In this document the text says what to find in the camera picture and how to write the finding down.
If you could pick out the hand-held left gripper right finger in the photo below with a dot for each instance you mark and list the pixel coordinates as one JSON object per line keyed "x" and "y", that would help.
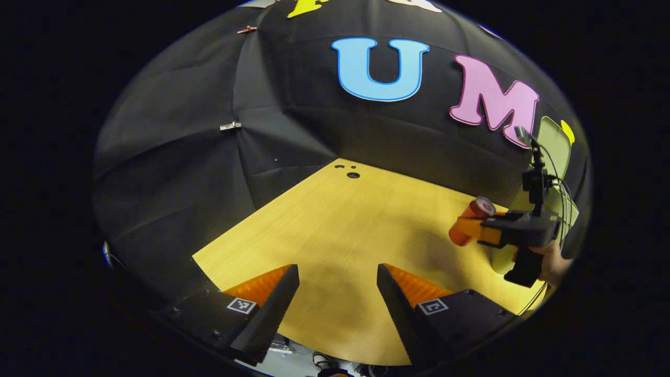
{"x": 400, "y": 314}

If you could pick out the pale green desktop garbage bin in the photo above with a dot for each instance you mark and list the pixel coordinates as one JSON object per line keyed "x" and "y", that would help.
{"x": 555, "y": 152}

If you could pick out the red pop can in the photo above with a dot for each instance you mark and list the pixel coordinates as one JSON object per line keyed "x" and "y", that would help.
{"x": 479, "y": 208}

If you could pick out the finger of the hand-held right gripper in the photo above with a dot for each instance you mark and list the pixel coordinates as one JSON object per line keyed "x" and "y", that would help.
{"x": 463, "y": 231}

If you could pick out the small silver cloth clip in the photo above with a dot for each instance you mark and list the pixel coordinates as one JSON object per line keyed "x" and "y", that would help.
{"x": 230, "y": 126}

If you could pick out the black backdrop cloth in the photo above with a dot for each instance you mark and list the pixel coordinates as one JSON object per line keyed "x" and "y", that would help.
{"x": 209, "y": 157}

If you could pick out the small copper cloth clip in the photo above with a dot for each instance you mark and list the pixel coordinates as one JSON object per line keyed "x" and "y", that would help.
{"x": 246, "y": 29}

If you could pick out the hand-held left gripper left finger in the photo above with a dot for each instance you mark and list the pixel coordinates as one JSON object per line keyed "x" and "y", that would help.
{"x": 269, "y": 314}

